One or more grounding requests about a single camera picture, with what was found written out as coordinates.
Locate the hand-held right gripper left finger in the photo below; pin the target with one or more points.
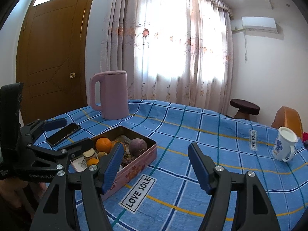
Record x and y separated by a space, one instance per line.
112 166

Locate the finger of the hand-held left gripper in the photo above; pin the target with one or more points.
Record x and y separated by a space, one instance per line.
55 124
83 148

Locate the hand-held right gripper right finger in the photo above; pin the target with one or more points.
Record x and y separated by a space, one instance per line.
199 166

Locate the small pale round slice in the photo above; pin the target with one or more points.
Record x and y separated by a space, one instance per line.
88 152

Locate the orange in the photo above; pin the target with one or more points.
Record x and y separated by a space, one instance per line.
92 161
103 144
113 144

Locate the pink floral tin box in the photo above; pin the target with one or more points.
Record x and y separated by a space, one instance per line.
137 170

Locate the purple passion fruit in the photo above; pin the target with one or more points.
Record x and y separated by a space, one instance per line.
138 146

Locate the black smartphone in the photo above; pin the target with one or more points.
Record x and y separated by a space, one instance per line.
65 133

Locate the printed paper leaflet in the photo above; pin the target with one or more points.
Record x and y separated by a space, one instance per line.
79 164

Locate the blue plaid tablecloth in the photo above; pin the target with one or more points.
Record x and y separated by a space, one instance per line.
192 125

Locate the brass door knob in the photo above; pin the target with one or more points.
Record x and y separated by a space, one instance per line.
72 75

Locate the pink electric kettle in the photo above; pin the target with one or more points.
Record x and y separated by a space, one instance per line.
113 96

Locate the brown wooden door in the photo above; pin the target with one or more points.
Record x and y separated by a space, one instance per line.
55 53

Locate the dark round stool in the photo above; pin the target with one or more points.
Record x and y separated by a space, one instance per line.
245 105

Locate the white blue-flowered enamel mug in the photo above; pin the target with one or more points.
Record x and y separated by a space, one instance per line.
281 146

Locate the orange wooden chair back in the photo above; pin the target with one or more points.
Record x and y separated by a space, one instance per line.
288 118

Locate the sheer floral curtain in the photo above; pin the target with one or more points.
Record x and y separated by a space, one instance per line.
168 53

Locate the white wall air conditioner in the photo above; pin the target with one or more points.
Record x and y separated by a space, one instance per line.
258 24

